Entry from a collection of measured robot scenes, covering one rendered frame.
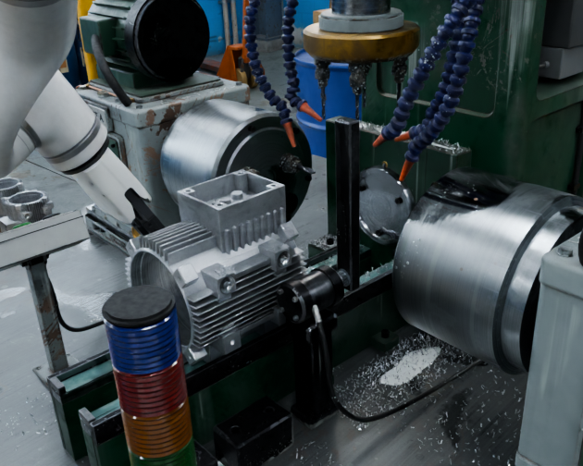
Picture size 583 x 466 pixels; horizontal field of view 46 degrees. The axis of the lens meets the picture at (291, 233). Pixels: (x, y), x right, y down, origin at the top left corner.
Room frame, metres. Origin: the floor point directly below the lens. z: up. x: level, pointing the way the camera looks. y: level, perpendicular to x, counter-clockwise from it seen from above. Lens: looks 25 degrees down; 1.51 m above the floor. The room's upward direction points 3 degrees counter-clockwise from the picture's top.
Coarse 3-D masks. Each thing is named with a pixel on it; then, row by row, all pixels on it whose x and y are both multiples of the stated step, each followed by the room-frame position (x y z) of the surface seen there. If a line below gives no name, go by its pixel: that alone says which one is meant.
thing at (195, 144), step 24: (192, 120) 1.28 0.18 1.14; (216, 120) 1.25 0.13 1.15; (240, 120) 1.22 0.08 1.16; (264, 120) 1.23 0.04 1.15; (168, 144) 1.28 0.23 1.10; (192, 144) 1.23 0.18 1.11; (216, 144) 1.19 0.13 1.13; (240, 144) 1.19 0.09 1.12; (264, 144) 1.23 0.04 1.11; (288, 144) 1.26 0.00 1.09; (168, 168) 1.26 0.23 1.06; (192, 168) 1.20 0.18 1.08; (216, 168) 1.16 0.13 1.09; (240, 168) 1.19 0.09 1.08; (264, 168) 1.22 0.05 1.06; (288, 168) 1.23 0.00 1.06; (168, 192) 1.28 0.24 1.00; (288, 192) 1.26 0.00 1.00; (288, 216) 1.26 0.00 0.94
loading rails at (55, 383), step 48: (384, 288) 1.03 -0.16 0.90; (288, 336) 0.89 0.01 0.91; (336, 336) 0.95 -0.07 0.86; (384, 336) 1.00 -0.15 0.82; (48, 384) 0.79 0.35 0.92; (96, 384) 0.79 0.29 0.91; (192, 384) 0.78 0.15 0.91; (240, 384) 0.83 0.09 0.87; (288, 384) 0.88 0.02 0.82; (96, 432) 0.68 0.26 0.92
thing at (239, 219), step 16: (224, 176) 0.97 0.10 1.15; (240, 176) 0.97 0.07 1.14; (256, 176) 0.97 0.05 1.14; (192, 192) 0.92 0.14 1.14; (208, 192) 0.95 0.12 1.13; (224, 192) 0.97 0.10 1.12; (240, 192) 0.93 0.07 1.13; (256, 192) 0.97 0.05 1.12; (272, 192) 0.91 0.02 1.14; (192, 208) 0.89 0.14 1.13; (208, 208) 0.86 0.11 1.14; (224, 208) 0.85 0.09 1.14; (240, 208) 0.87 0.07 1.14; (256, 208) 0.89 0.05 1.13; (272, 208) 0.91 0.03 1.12; (208, 224) 0.87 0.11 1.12; (224, 224) 0.85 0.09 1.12; (240, 224) 0.87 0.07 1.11; (256, 224) 0.88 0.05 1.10; (272, 224) 0.91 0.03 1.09; (224, 240) 0.85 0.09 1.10; (240, 240) 0.87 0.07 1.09; (256, 240) 0.88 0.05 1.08
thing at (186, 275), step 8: (288, 224) 0.91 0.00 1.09; (280, 232) 0.90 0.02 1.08; (288, 232) 0.90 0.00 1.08; (296, 232) 0.90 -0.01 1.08; (136, 240) 0.88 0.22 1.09; (288, 240) 0.90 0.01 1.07; (128, 248) 0.88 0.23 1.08; (136, 248) 0.87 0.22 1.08; (184, 264) 0.79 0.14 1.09; (176, 272) 0.79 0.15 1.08; (184, 272) 0.78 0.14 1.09; (192, 272) 0.79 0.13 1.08; (184, 280) 0.78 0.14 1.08; (192, 280) 0.78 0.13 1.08; (184, 352) 0.79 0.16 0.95; (192, 352) 0.78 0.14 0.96; (200, 352) 0.78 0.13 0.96; (192, 360) 0.78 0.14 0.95; (200, 360) 0.79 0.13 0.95
